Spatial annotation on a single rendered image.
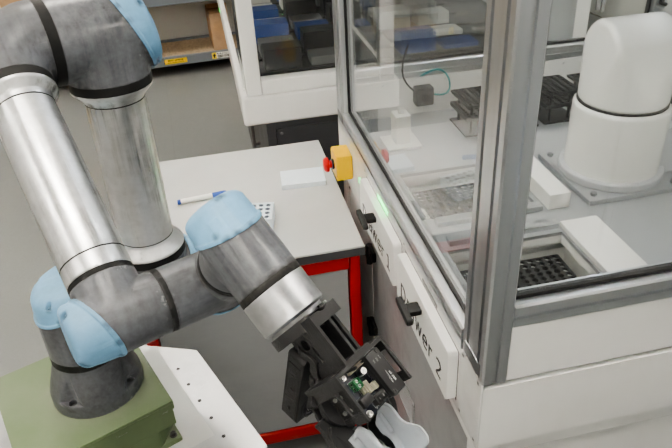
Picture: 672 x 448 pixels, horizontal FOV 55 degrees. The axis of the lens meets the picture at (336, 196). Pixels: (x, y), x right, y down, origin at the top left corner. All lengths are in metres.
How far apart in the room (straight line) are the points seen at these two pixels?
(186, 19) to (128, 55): 4.59
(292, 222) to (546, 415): 0.86
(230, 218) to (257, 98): 1.49
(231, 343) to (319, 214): 0.41
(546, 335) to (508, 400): 0.13
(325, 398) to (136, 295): 0.23
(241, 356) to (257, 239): 1.15
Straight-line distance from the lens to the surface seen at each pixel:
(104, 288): 0.73
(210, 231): 0.67
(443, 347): 1.11
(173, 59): 5.08
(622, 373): 1.15
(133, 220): 1.05
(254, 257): 0.66
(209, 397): 1.29
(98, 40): 0.92
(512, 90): 0.76
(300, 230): 1.68
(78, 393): 1.16
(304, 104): 2.17
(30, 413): 1.24
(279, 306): 0.65
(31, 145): 0.82
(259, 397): 1.91
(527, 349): 1.02
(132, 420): 1.16
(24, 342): 2.80
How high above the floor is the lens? 1.70
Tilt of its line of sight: 31 degrees down
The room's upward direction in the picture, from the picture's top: 3 degrees counter-clockwise
